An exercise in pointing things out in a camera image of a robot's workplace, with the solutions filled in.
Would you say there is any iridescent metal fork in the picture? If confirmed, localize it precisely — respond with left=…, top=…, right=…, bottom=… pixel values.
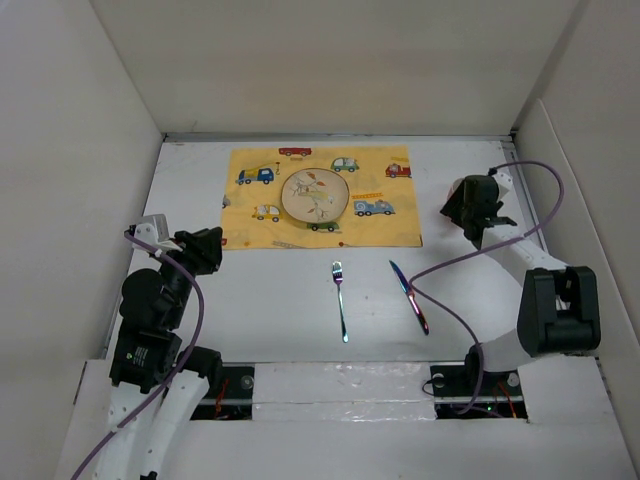
left=332, top=261, right=349, bottom=343

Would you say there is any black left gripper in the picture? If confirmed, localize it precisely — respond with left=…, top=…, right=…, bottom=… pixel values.
left=151, top=225, right=222, bottom=326

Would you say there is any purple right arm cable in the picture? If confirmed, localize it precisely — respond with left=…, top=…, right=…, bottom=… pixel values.
left=408, top=160, right=566, bottom=416

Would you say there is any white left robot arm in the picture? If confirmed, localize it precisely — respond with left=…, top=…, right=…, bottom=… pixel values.
left=88, top=223, right=223, bottom=479

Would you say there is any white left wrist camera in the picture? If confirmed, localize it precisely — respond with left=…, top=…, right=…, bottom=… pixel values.
left=124, top=214, right=172, bottom=250

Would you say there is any iridescent metal knife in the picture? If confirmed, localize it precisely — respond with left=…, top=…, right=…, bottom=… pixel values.
left=389, top=260, right=430, bottom=336

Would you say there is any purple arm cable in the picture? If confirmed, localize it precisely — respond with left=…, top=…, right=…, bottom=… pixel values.
left=69, top=234, right=205, bottom=480
left=408, top=160, right=566, bottom=416

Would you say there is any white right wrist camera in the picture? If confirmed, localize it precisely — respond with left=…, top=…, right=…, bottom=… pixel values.
left=488, top=168, right=514, bottom=200

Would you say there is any pink cup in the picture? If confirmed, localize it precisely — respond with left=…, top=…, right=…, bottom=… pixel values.
left=447, top=178, right=463, bottom=199

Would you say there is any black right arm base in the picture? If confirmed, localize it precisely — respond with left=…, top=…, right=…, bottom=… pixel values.
left=421, top=346, right=528, bottom=420

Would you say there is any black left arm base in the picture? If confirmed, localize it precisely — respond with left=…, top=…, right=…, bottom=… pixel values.
left=191, top=364, right=255, bottom=421

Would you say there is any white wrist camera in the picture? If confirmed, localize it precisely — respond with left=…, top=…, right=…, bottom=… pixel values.
left=124, top=214, right=172, bottom=250
left=488, top=168, right=514, bottom=200

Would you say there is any beige bird pattern plate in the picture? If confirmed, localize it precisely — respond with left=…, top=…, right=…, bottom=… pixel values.
left=281, top=168, right=350, bottom=223

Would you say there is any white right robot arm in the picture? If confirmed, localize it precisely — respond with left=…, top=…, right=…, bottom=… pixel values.
left=440, top=173, right=601, bottom=394

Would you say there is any yellow vehicle print cloth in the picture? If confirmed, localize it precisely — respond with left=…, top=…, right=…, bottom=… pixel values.
left=221, top=144, right=422, bottom=250

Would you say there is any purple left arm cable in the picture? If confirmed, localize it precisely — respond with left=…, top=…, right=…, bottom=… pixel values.
left=69, top=234, right=205, bottom=480

